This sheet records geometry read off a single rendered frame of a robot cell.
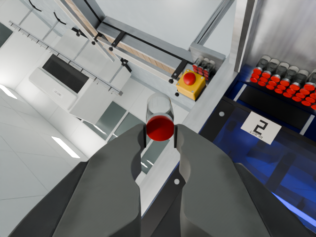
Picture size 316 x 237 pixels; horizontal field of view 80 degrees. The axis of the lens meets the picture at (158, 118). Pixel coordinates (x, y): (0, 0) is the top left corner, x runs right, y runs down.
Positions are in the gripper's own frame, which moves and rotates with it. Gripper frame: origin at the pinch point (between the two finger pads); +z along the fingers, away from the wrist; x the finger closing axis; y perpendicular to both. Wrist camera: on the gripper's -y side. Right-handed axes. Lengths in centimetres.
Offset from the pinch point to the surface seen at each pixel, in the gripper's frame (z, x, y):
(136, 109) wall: 521, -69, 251
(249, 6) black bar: 31.8, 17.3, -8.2
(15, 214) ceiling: 135, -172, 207
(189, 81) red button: 47.0, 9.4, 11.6
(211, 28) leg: 83, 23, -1
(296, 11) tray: 28.4, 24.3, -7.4
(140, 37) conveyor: 84, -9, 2
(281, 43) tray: 34.2, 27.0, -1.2
